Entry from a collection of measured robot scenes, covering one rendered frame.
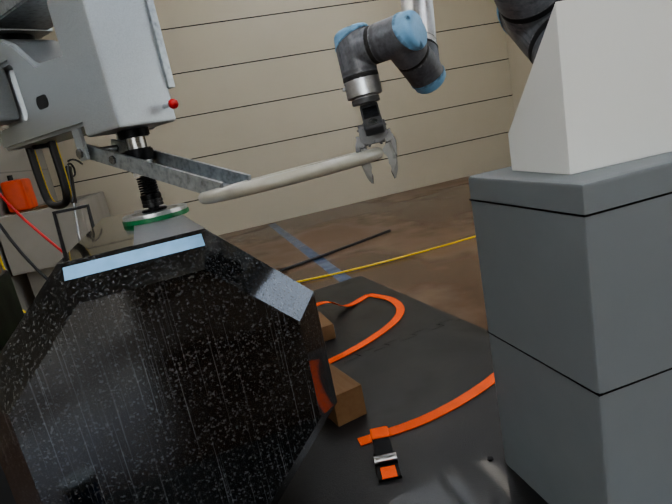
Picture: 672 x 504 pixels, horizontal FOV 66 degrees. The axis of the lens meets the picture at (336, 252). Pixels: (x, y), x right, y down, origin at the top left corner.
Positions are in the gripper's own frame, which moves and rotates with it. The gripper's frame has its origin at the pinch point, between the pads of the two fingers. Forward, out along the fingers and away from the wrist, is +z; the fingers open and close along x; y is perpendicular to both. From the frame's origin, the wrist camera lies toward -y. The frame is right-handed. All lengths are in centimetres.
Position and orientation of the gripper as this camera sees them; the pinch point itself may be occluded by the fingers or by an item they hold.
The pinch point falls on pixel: (382, 176)
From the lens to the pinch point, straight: 134.0
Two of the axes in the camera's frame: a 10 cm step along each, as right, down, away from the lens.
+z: 2.4, 9.5, 1.8
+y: 1.1, -2.2, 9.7
